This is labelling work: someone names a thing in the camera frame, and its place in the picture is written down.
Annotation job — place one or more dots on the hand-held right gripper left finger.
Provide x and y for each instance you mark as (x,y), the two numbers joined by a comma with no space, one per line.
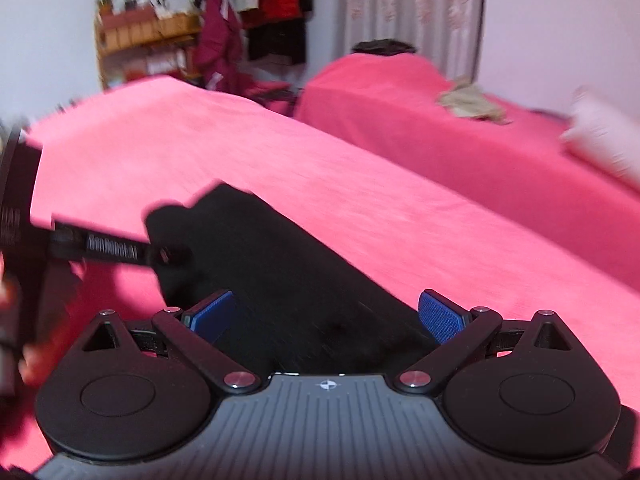
(212,317)

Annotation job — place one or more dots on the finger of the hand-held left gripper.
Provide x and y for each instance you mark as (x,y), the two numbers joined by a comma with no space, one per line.
(112,250)

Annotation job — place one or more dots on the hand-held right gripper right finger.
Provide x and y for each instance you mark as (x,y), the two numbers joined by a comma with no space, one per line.
(440,317)

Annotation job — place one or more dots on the black knit pants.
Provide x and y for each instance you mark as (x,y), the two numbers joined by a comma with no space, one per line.
(280,285)

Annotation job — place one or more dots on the person's left hand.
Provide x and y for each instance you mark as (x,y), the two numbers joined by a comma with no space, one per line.
(34,362)

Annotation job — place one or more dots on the pink blanket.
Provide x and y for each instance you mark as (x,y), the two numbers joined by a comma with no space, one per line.
(350,200)

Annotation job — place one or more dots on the wooden shelf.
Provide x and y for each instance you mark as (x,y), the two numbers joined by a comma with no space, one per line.
(145,35)

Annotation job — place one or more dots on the bed with red cover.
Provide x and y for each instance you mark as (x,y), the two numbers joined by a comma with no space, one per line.
(400,110)

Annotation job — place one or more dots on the olive crumpled cloth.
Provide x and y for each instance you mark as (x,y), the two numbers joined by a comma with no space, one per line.
(472,102)

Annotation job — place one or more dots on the magenta hanging garment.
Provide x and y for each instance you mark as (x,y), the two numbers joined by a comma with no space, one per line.
(220,45)

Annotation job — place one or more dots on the pale pink folded pillow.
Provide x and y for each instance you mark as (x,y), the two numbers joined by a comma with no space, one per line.
(607,135)

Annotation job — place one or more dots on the hanging red and dark clothes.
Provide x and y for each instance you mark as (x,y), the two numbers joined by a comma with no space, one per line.
(277,42)

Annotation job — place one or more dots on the dark crumpled cloth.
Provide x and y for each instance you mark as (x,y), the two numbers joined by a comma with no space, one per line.
(382,47)

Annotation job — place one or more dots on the white patterned curtain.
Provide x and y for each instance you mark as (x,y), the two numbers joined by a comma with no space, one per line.
(410,10)

